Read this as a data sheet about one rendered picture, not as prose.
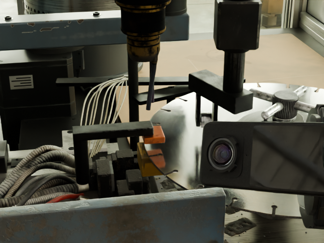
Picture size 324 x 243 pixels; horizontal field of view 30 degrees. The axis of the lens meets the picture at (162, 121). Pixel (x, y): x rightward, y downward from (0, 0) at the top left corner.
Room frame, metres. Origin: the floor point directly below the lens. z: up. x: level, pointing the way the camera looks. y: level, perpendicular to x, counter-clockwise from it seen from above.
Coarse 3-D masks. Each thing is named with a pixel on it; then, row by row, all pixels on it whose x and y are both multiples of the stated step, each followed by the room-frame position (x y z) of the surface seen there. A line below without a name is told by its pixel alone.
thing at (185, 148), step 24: (192, 96) 0.76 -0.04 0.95; (312, 96) 0.76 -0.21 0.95; (168, 120) 0.68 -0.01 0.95; (192, 120) 0.68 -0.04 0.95; (144, 144) 0.62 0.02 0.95; (168, 144) 0.62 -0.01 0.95; (192, 144) 0.62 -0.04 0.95; (168, 168) 0.56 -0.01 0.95; (192, 168) 0.56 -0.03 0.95; (240, 192) 0.52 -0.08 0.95; (264, 192) 0.52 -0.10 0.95; (288, 216) 0.48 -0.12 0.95
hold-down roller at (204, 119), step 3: (204, 111) 0.64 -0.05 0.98; (207, 111) 0.64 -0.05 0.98; (201, 114) 0.64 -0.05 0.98; (204, 114) 0.63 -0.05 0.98; (207, 114) 0.63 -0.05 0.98; (210, 114) 0.63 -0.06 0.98; (201, 117) 0.64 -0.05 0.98; (204, 117) 0.63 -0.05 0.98; (207, 117) 0.63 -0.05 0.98; (210, 117) 0.63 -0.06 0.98; (201, 120) 0.63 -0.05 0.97; (204, 120) 0.63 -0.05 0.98; (207, 120) 0.63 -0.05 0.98; (210, 120) 0.63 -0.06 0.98; (201, 123) 0.63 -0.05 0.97; (204, 123) 0.63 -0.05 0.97; (201, 126) 0.63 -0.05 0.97
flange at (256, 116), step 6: (252, 114) 0.68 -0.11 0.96; (258, 114) 0.68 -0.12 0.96; (300, 114) 0.65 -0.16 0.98; (306, 114) 0.68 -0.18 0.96; (240, 120) 0.66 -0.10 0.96; (246, 120) 0.66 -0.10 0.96; (252, 120) 0.66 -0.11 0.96; (258, 120) 0.66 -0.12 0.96; (264, 120) 0.64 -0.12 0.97; (270, 120) 0.63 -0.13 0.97; (300, 120) 0.63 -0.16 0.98
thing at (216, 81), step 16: (224, 64) 0.60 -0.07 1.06; (240, 64) 0.59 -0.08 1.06; (192, 80) 0.64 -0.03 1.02; (208, 80) 0.63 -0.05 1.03; (224, 80) 0.60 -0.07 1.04; (240, 80) 0.59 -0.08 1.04; (208, 96) 0.61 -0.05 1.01; (224, 96) 0.59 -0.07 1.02; (240, 96) 0.58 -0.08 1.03; (240, 112) 0.58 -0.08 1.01
